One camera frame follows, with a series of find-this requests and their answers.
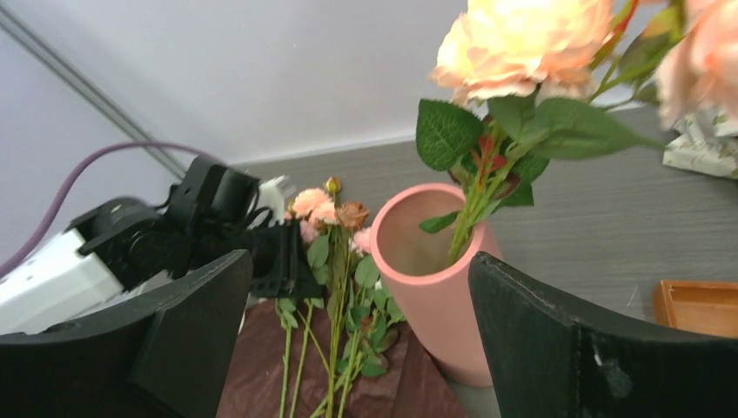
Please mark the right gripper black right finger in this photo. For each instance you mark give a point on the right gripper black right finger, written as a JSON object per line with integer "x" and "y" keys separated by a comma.
{"x": 553, "y": 354}

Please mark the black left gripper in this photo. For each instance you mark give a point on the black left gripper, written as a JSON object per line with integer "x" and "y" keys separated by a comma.
{"x": 215, "y": 210}

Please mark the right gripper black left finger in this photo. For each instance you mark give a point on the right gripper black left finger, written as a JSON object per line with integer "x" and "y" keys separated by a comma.
{"x": 165, "y": 353}

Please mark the pink artificial flower bouquet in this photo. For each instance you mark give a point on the pink artificial flower bouquet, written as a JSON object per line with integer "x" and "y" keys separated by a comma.
{"x": 354, "y": 321}

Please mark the peach rose stem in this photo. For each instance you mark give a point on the peach rose stem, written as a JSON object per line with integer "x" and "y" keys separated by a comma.
{"x": 525, "y": 75}

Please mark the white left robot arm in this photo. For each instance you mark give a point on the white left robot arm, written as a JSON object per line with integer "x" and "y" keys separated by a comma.
{"x": 118, "y": 246}

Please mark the pink cylindrical vase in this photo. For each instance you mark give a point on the pink cylindrical vase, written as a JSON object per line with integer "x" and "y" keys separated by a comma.
{"x": 431, "y": 292}

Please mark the orange wooden compartment tray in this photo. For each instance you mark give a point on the orange wooden compartment tray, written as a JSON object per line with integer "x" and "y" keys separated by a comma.
{"x": 703, "y": 307}

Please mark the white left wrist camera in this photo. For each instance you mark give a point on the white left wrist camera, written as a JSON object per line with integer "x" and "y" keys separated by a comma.
{"x": 272, "y": 201}

